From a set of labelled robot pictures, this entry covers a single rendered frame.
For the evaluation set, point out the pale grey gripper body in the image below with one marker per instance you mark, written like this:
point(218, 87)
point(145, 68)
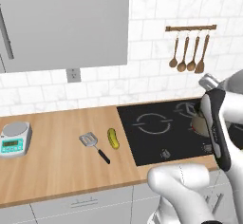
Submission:
point(209, 81)

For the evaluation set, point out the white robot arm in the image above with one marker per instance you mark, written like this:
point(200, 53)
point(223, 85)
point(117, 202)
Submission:
point(182, 183)

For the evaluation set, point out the wooden hanging spatula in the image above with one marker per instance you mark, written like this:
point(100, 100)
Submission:
point(199, 67)

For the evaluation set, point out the beige pot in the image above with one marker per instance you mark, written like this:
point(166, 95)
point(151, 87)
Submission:
point(199, 125)

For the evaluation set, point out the yellow-green cucumber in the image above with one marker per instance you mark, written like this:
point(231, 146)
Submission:
point(113, 138)

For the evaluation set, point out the large wooden spoon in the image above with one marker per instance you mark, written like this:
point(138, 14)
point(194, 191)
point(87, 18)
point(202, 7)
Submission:
point(191, 65)
point(182, 65)

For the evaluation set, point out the small wooden spoon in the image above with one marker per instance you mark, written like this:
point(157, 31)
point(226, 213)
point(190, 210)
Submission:
point(173, 62)

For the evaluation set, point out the black hob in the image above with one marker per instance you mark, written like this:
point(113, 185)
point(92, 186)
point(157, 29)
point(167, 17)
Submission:
point(155, 139)

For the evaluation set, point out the grey base cupboard door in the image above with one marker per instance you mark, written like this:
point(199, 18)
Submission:
point(142, 205)

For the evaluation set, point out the grey drawer front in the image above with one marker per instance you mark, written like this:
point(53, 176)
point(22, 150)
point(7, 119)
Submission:
point(82, 207)
point(14, 215)

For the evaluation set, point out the grey kitchen scale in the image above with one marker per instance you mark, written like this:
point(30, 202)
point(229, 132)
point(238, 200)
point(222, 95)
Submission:
point(15, 139)

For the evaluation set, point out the wooden tool rail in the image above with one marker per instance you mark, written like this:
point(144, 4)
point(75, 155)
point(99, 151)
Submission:
point(190, 28)

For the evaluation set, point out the grey wall socket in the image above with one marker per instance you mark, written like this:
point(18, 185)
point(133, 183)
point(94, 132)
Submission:
point(73, 75)

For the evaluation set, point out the grey wall cupboard door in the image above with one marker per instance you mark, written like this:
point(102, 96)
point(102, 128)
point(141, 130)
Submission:
point(66, 22)

